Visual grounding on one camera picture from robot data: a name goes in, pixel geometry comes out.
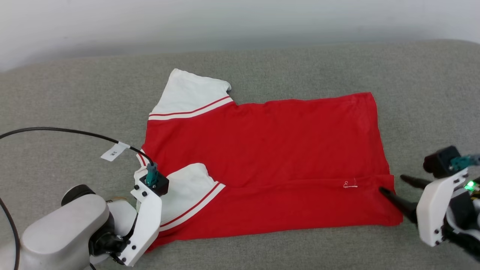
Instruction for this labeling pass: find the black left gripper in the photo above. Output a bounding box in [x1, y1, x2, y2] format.
[61, 184, 138, 237]

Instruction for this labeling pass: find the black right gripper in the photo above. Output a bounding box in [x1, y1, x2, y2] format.
[379, 174, 480, 260]

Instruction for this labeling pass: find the red and white shirt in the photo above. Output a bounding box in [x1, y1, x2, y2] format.
[136, 68, 404, 252]

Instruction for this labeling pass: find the white cable label tag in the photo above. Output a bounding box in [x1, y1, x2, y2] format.
[100, 141, 131, 162]

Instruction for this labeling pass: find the teal right cable connector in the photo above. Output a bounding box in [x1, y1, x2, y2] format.
[450, 153, 480, 171]

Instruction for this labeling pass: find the teal cable connector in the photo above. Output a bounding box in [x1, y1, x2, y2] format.
[146, 163, 158, 187]
[450, 153, 480, 171]

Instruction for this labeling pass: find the thin black left cable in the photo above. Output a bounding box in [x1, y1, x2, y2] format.
[0, 127, 155, 270]

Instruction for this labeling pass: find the teal left cable connector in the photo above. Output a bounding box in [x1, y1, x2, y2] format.
[146, 163, 158, 187]

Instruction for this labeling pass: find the white left camera bracket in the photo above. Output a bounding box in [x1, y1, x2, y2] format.
[119, 180, 163, 267]

